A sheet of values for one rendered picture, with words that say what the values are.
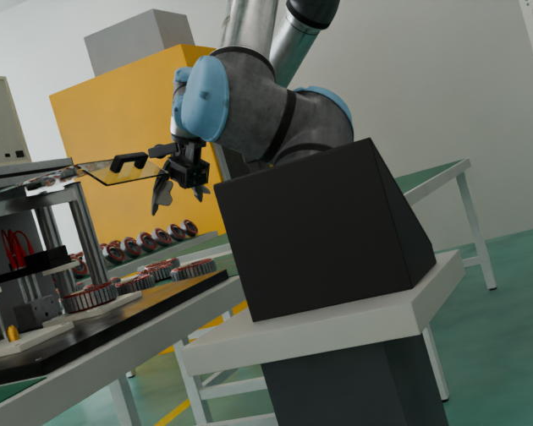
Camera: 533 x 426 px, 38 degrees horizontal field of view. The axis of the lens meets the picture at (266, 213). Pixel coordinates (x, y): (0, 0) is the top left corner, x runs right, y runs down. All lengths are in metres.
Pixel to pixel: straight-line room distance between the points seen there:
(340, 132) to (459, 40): 5.34
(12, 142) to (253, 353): 0.97
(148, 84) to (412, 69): 2.31
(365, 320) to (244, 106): 0.37
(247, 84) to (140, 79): 4.18
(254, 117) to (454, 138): 5.40
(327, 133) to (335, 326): 0.32
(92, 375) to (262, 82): 0.50
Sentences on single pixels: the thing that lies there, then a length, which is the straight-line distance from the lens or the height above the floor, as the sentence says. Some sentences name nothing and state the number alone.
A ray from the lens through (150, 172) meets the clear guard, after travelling 1.69.
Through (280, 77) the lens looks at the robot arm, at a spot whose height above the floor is 1.12.
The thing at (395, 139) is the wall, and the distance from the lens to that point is 6.56.
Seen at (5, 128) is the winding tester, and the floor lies 1.20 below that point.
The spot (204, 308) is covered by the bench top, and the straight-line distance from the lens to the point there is 1.52.
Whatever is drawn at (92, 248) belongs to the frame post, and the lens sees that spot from 1.85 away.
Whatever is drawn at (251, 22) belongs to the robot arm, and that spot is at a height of 1.17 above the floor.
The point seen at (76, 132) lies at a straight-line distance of 5.59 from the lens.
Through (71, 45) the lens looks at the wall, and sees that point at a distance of 7.88.
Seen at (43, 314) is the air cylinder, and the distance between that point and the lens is 1.73.
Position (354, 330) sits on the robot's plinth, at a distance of 0.94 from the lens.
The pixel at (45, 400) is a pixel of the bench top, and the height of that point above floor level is 0.73.
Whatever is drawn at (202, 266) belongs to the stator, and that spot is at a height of 0.78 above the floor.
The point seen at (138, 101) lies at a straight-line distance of 5.31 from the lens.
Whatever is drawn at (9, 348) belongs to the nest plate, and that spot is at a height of 0.78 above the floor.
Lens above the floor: 0.92
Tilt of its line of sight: 2 degrees down
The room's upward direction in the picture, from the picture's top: 16 degrees counter-clockwise
